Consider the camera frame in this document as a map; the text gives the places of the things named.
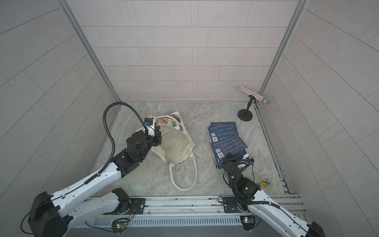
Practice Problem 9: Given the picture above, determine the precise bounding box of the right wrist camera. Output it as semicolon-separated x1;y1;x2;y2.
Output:
243;154;255;166

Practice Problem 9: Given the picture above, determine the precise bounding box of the circuit board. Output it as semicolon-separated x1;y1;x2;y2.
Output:
240;215;256;231
111;218;130;234

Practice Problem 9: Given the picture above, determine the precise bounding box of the aluminium mounting rail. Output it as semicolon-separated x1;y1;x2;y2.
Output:
56;194;307;229

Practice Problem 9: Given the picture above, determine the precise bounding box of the right circuit board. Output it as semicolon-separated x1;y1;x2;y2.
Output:
240;215;256;231

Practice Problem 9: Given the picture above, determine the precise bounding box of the small yellow blue toy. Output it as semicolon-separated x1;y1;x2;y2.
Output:
261;178;273;189

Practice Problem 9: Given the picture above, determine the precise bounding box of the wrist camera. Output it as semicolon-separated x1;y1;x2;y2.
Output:
144;117;156;137
243;154;255;166

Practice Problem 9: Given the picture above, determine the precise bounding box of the glitter microphone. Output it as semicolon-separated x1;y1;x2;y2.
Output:
239;86;271;106

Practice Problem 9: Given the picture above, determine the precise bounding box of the floral canvas tote bag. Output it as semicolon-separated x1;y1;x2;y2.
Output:
148;111;198;191

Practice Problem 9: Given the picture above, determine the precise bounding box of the black microphone stand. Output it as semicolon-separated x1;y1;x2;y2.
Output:
237;95;256;121

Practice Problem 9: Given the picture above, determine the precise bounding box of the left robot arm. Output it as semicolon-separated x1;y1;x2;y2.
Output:
22;102;162;237

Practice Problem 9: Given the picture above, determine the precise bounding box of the left circuit board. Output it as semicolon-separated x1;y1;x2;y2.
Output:
111;218;130;234

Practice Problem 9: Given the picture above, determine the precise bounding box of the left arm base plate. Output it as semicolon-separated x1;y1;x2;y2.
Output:
117;198;146;215

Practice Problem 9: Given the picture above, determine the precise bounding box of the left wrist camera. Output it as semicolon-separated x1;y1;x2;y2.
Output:
144;117;156;137

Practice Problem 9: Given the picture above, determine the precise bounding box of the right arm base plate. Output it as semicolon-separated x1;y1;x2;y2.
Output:
219;196;250;213

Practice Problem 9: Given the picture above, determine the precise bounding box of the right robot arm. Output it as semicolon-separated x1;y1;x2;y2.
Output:
223;153;325;237

